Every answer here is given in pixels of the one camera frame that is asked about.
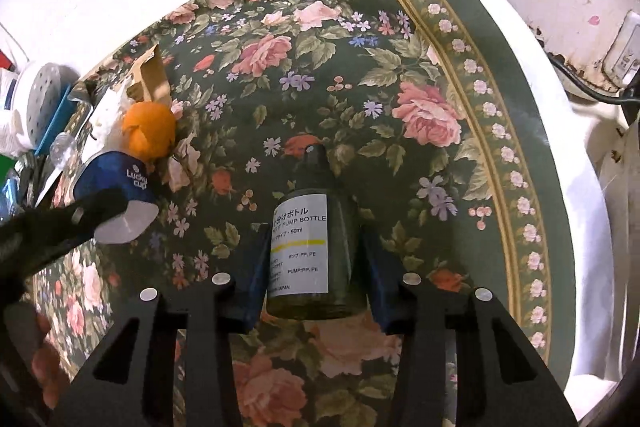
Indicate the dark pump bottle white label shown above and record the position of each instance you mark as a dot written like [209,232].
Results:
[300,247]

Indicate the green object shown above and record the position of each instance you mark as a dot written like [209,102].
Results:
[7,172]

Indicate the wall power outlet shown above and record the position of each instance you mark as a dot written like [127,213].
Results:
[625,52]

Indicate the red object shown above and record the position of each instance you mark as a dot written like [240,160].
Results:
[6,62]

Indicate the blue paper cup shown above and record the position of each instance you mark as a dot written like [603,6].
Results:
[120,172]

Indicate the clear plastic bottle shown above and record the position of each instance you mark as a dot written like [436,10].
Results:
[65,149]

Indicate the white round container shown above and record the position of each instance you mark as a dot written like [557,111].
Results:
[42,102]

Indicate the brown cardboard packaging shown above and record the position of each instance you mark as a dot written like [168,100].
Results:
[150,77]

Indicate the orange ball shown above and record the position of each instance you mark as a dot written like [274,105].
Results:
[150,132]

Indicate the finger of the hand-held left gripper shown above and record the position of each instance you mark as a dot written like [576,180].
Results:
[85,217]

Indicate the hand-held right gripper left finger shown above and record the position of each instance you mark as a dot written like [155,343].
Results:
[250,277]

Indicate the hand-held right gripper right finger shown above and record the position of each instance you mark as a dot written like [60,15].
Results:
[380,282]

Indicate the green floral rug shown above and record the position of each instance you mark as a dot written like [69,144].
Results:
[350,82]

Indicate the blue tray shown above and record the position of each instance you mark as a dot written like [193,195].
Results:
[57,122]

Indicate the white sheet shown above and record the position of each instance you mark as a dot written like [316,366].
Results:
[575,207]

